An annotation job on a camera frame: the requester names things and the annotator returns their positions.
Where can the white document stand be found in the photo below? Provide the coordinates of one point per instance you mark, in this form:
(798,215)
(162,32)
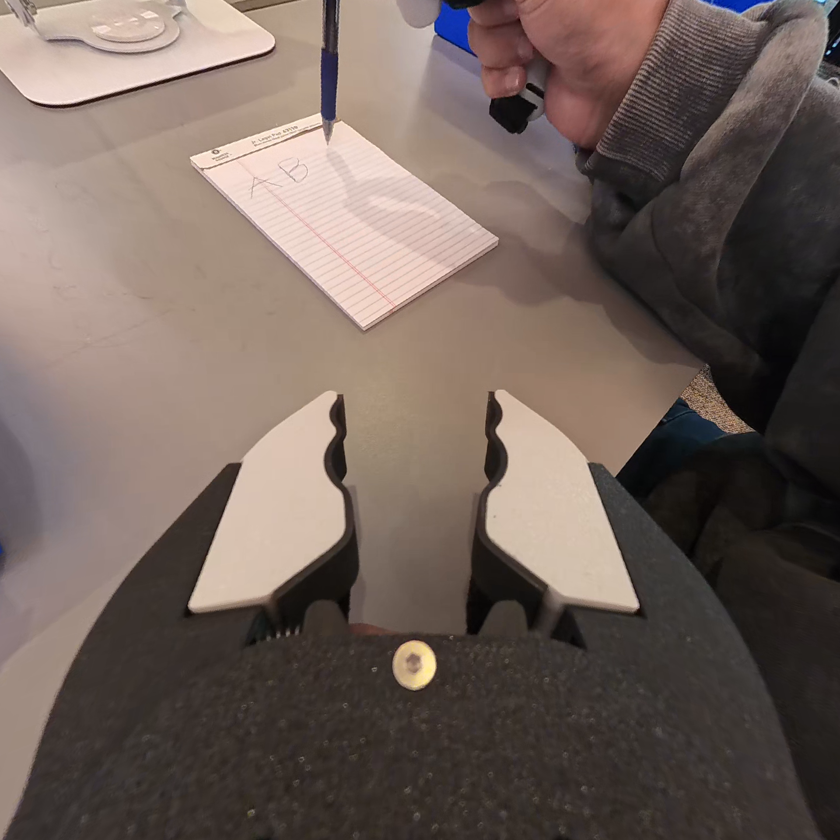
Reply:
(131,72)

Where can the person's right hand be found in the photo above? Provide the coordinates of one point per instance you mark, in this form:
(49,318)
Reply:
(584,59)

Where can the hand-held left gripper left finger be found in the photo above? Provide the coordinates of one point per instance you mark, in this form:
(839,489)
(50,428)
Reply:
(275,512)

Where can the person's leg in jeans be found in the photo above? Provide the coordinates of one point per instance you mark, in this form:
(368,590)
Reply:
(682,446)

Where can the white lined notepad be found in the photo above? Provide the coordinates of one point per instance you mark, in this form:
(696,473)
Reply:
(367,236)

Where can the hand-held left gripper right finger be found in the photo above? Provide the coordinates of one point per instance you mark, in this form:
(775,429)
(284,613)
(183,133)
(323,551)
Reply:
(558,518)

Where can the blue retractable pen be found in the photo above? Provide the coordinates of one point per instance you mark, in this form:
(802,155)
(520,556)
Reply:
(330,72)

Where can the person's right forearm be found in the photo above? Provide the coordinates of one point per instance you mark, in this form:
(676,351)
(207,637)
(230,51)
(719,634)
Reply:
(722,197)

